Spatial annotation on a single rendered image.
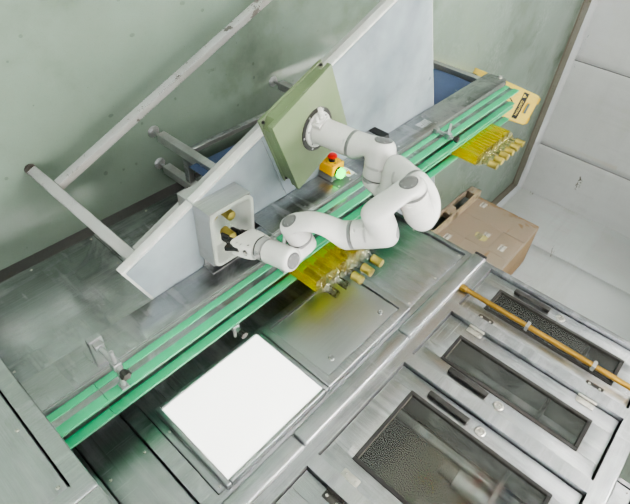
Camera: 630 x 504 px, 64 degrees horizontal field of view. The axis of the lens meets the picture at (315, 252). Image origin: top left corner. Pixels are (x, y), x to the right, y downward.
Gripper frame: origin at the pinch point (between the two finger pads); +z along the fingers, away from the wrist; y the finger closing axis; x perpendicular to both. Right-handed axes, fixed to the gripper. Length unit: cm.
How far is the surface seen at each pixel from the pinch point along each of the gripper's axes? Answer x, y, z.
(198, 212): 10.6, -6.9, 4.1
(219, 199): 12.1, 0.6, 2.4
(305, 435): -48, -18, -42
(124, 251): 2.1, -26.9, 19.6
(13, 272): -20, -46, 88
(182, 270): -10.5, -13.6, 12.7
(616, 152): -205, 619, 27
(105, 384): -21, -53, -1
